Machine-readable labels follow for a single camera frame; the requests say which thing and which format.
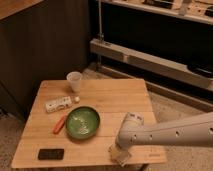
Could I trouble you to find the green ceramic bowl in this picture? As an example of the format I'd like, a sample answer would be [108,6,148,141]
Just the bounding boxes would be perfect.
[65,106,100,140]

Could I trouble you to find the metal shelf rack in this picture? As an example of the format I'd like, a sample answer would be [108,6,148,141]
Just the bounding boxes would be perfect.
[89,0,213,111]

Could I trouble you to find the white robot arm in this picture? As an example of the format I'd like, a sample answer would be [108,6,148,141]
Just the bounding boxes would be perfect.
[109,112,213,159]

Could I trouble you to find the dark wooden cabinet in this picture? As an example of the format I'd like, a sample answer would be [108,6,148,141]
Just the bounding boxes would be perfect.
[0,0,90,120]

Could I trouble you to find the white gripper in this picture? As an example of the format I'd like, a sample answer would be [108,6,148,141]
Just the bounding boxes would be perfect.
[111,138,131,157]

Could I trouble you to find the clear plastic cup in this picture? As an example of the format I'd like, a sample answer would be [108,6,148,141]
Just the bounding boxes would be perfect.
[66,71,82,92]

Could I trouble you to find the wooden table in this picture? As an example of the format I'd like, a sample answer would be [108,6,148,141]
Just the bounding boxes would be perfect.
[10,78,168,170]

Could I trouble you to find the orange carrot toy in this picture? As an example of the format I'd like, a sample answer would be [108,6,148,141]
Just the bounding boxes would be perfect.
[53,116,67,134]

